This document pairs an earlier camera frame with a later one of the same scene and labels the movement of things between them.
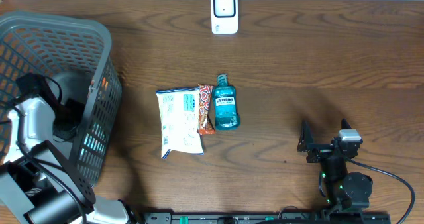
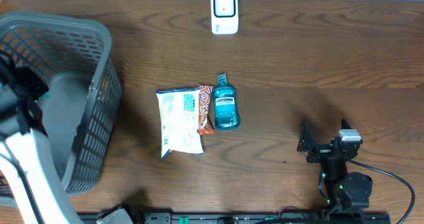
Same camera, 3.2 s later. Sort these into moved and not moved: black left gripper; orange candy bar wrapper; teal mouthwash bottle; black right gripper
Moved: black left gripper
Not moved: orange candy bar wrapper; black right gripper; teal mouthwash bottle
